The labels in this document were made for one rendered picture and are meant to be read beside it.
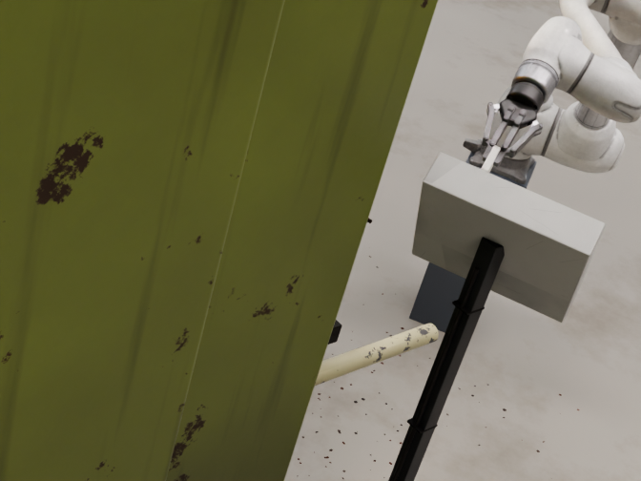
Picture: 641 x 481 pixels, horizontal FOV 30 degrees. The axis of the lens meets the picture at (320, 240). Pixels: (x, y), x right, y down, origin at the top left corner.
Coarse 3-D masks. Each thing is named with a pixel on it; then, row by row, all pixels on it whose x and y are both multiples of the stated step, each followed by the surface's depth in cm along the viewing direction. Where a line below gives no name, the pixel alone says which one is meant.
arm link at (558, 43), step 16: (560, 16) 263; (544, 32) 260; (560, 32) 259; (576, 32) 261; (528, 48) 260; (544, 48) 257; (560, 48) 257; (576, 48) 258; (560, 64) 256; (576, 64) 257; (560, 80) 259; (576, 80) 258
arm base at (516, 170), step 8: (464, 144) 369; (472, 144) 368; (480, 144) 367; (480, 152) 366; (472, 160) 362; (480, 160) 363; (504, 160) 360; (512, 160) 360; (520, 160) 361; (528, 160) 365; (496, 168) 362; (504, 168) 361; (512, 168) 362; (520, 168) 363; (528, 168) 368; (504, 176) 362; (512, 176) 361; (520, 176) 361
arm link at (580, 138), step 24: (624, 0) 301; (624, 24) 305; (624, 48) 315; (576, 120) 346; (600, 120) 341; (552, 144) 353; (576, 144) 348; (600, 144) 347; (624, 144) 354; (576, 168) 357; (600, 168) 353
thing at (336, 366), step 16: (400, 336) 273; (416, 336) 275; (432, 336) 278; (352, 352) 263; (368, 352) 265; (384, 352) 268; (400, 352) 272; (320, 368) 256; (336, 368) 258; (352, 368) 262
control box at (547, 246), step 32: (448, 160) 228; (448, 192) 225; (480, 192) 225; (512, 192) 225; (416, 224) 239; (448, 224) 233; (480, 224) 228; (512, 224) 222; (544, 224) 221; (576, 224) 221; (448, 256) 243; (512, 256) 231; (544, 256) 225; (576, 256) 220; (512, 288) 241; (544, 288) 235; (576, 288) 230
